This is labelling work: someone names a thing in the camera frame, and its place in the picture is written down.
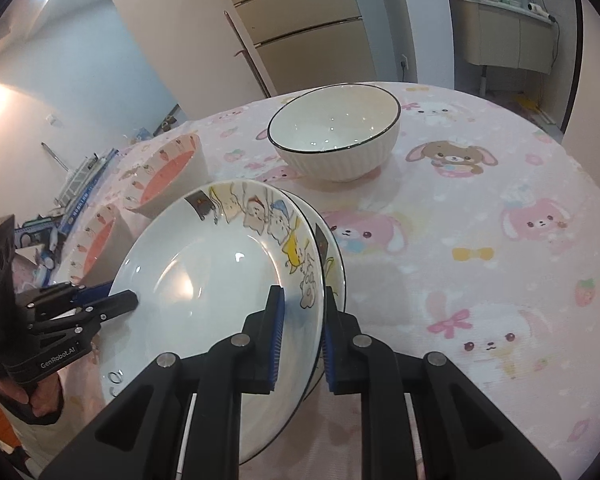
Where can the white wall socket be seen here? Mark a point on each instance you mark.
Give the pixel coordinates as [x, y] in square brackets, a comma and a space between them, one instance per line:
[405, 62]

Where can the white cartoon print plate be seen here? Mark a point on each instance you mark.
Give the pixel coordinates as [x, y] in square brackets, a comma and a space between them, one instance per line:
[190, 270]
[336, 265]

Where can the thin red broom stick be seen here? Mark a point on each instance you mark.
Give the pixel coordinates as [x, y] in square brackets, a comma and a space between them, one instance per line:
[247, 55]

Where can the person's left forearm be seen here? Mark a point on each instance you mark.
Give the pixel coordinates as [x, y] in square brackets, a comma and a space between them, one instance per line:
[0, 425]

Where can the stack of flat boxes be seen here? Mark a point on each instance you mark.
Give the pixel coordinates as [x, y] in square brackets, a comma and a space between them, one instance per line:
[87, 180]

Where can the thin metal rod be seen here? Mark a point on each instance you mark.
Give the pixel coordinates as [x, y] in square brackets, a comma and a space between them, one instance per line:
[55, 155]

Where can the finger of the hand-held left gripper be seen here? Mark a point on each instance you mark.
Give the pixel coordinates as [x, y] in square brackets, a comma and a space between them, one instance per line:
[117, 304]
[94, 292]

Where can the white wall switch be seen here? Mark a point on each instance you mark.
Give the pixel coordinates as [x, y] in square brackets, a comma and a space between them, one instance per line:
[54, 120]

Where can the pink bunny print tablecloth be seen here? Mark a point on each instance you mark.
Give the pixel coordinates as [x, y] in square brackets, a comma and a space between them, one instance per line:
[480, 285]

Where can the person's left hand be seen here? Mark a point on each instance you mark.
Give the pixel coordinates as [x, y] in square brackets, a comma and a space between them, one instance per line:
[45, 395]

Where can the white hair dryer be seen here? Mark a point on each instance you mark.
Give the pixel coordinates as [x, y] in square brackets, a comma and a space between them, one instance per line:
[539, 9]

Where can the white ribbed bowl black rim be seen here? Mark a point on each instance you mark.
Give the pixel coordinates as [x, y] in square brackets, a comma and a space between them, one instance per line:
[330, 120]

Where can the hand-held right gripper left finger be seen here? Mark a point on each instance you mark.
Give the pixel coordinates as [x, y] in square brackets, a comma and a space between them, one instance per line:
[276, 340]

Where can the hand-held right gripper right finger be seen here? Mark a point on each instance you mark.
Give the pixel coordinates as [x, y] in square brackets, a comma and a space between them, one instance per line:
[331, 350]

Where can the pair of shoes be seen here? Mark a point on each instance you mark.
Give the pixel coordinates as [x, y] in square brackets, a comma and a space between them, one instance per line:
[170, 121]

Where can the beige vanity cabinet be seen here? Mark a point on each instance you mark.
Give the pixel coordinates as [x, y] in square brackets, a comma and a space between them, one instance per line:
[510, 35]

